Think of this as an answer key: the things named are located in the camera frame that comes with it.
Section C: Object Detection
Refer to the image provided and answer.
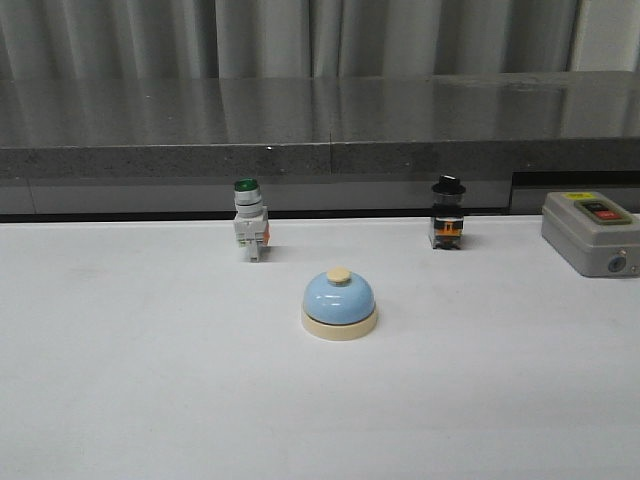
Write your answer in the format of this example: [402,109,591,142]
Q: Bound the grey push-button control box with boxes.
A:
[541,191,639,278]

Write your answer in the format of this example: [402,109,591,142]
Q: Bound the grey stone counter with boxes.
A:
[1,72,639,222]

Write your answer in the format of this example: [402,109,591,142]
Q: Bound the blue dome call bell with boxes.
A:
[301,266,378,341]

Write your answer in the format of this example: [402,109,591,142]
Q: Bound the green pushbutton switch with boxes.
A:
[234,178,270,262]

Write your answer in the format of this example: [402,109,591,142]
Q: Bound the grey pleated curtain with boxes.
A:
[1,1,579,80]

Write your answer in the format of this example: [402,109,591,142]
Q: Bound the black selector switch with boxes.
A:
[429,175,466,250]

